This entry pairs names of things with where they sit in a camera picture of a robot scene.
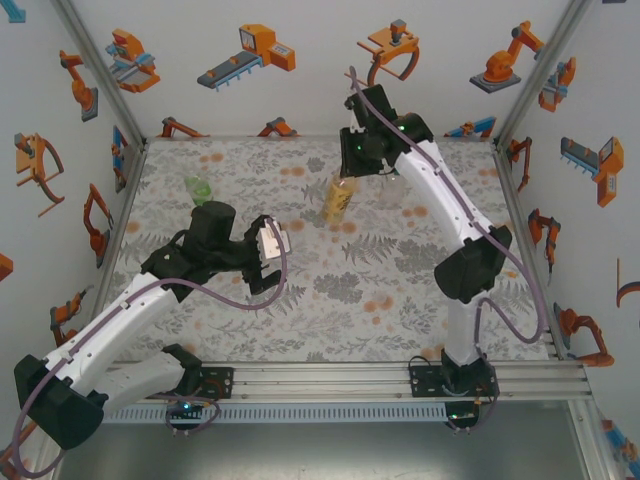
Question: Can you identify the white slotted cable duct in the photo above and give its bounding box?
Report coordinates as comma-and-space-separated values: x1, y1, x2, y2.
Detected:
102, 402, 451, 425

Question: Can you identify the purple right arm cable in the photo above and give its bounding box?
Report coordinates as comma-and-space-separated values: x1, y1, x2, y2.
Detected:
348, 65, 549, 366

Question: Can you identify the yellow label tea bottle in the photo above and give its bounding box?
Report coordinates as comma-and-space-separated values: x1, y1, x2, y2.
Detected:
319, 173, 360, 226

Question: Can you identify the aluminium frame side rail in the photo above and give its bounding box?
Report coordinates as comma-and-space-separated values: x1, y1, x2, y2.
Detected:
492, 139, 566, 359
94, 138, 150, 301

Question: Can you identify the light green plastic bottle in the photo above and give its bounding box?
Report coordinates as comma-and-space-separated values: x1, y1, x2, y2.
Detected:
182, 174, 215, 207

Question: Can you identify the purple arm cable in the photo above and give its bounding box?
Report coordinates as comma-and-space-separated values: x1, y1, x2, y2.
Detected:
9, 214, 290, 476
348, 65, 549, 366

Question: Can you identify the aluminium frame post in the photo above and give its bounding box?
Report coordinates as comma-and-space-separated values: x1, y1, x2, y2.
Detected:
492, 0, 596, 149
49, 0, 149, 146

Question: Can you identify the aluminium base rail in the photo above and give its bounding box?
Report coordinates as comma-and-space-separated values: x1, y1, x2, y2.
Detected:
107, 362, 591, 401

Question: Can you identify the clear bottle dark green label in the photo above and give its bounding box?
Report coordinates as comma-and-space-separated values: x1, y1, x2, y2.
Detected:
379, 174, 407, 205

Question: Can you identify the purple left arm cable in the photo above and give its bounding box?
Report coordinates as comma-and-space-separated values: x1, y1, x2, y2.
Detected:
9, 214, 290, 476

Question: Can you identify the floral patterned table mat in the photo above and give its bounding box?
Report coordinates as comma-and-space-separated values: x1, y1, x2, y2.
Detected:
102, 137, 554, 364

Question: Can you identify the thin purple base cable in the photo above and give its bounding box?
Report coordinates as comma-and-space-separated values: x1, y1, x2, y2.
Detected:
446, 397, 501, 435
143, 385, 220, 437

